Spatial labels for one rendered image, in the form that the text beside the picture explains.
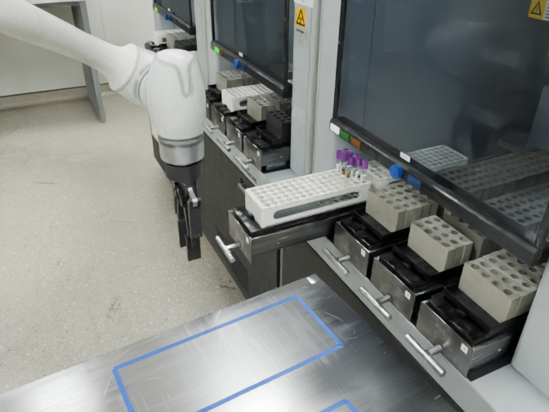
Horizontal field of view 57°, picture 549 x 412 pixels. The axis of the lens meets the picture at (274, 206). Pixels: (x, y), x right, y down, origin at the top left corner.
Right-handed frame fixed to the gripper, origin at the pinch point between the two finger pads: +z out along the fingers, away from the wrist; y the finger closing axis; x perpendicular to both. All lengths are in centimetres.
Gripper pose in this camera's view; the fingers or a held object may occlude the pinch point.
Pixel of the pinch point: (189, 240)
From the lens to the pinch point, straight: 114.9
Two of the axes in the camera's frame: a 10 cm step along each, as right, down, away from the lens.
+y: -4.4, -4.7, 7.7
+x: -9.0, 2.1, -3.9
